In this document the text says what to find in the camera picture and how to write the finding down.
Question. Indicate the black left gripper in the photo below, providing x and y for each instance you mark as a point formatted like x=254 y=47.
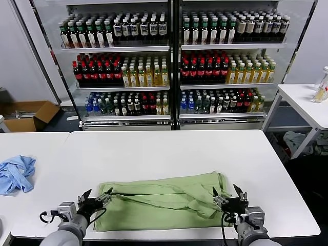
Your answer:
x=89 y=208

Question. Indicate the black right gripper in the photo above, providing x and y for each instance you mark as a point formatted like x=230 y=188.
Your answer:
x=235 y=206

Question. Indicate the light green t-shirt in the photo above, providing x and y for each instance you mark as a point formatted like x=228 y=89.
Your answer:
x=153 y=212

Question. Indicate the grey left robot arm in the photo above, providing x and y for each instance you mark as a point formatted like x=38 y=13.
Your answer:
x=66 y=235

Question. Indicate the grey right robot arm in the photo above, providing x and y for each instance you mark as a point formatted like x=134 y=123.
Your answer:
x=256 y=238

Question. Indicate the beverage display fridge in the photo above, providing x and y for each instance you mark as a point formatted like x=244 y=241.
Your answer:
x=127 y=126

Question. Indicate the crumpled light blue cloth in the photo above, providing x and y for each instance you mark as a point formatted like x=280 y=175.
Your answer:
x=15 y=174

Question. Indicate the small white floor scrap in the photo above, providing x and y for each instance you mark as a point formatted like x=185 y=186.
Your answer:
x=72 y=118

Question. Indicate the pale cloth heap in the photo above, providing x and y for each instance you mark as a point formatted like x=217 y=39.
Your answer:
x=294 y=139
x=322 y=146

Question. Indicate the blue-label water bottle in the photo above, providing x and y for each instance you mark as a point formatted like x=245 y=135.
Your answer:
x=96 y=109
x=190 y=106
x=183 y=106
x=89 y=109

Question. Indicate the clear green-tint water bottle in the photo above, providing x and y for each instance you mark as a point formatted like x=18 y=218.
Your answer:
x=103 y=109
x=110 y=109
x=206 y=105
x=199 y=105

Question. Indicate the white-capped dark drink bottle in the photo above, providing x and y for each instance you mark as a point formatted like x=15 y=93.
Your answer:
x=131 y=107
x=138 y=107
x=117 y=109
x=124 y=109
x=233 y=103
x=226 y=104

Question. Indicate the white-label pale drink bottle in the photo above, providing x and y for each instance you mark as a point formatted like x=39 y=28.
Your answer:
x=213 y=106
x=219 y=106

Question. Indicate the red-capped cola bottle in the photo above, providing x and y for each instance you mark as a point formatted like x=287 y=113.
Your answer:
x=152 y=106
x=194 y=72
x=210 y=72
x=85 y=74
x=186 y=72
x=110 y=74
x=77 y=74
x=145 y=106
x=202 y=72
x=94 y=74
x=240 y=103
x=217 y=71
x=247 y=103
x=118 y=74
x=225 y=71
x=102 y=74

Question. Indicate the yellow juice bottle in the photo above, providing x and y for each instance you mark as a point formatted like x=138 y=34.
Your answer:
x=256 y=75
x=255 y=105
x=149 y=78
x=240 y=76
x=157 y=78
x=248 y=75
x=165 y=78
x=264 y=75
x=232 y=76
x=133 y=78
x=165 y=107
x=125 y=78
x=141 y=78
x=261 y=104
x=159 y=107
x=271 y=74

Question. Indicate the small grey object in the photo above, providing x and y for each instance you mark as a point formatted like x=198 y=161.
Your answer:
x=1 y=228

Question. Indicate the open cardboard box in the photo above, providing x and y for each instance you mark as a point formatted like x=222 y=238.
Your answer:
x=45 y=112

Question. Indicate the white side table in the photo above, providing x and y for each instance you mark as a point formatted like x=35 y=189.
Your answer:
x=296 y=102

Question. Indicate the clear glass bottle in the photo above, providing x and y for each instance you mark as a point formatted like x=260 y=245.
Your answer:
x=319 y=94

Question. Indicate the green-capped dark tea bottle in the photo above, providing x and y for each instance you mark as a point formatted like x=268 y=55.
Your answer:
x=204 y=32
x=186 y=32
x=195 y=32
x=223 y=32
x=109 y=36
x=213 y=32
x=74 y=38
x=91 y=37
x=232 y=32
x=100 y=37
x=82 y=37
x=65 y=38

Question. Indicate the white-capped navy-label bottle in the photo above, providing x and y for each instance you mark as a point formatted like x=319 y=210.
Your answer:
x=267 y=28
x=144 y=30
x=153 y=30
x=259 y=28
x=135 y=30
x=118 y=31
x=126 y=31
x=276 y=27
x=285 y=27
x=162 y=30

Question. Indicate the white-capped beige-label bottle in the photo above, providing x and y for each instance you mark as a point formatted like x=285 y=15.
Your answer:
x=241 y=29
x=250 y=28

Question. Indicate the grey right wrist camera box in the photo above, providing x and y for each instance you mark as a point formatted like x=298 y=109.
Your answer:
x=255 y=216

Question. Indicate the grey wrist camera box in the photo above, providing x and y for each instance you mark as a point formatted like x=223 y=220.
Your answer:
x=64 y=211
x=255 y=216

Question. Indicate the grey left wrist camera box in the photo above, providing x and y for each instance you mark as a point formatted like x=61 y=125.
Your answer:
x=64 y=211

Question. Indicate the black fridge centre post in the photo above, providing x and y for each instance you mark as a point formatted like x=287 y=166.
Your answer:
x=175 y=64

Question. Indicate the reflective fridge side wall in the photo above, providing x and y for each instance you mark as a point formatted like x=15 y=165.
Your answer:
x=50 y=51
x=289 y=64

